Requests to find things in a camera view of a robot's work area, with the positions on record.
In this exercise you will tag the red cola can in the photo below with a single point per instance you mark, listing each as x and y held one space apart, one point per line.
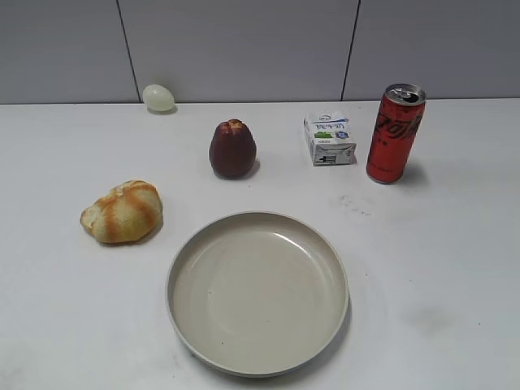
400 113

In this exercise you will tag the beige round plate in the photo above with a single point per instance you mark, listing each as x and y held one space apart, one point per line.
257 294

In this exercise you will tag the dark red wax apple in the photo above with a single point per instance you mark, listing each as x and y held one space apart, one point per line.
232 151

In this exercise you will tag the small white milk carton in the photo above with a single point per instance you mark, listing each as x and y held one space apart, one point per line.
329 139

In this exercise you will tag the striped bread roll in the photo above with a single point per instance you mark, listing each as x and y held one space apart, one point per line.
129 212

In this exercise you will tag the pale white egg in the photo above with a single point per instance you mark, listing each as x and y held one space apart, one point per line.
158 98

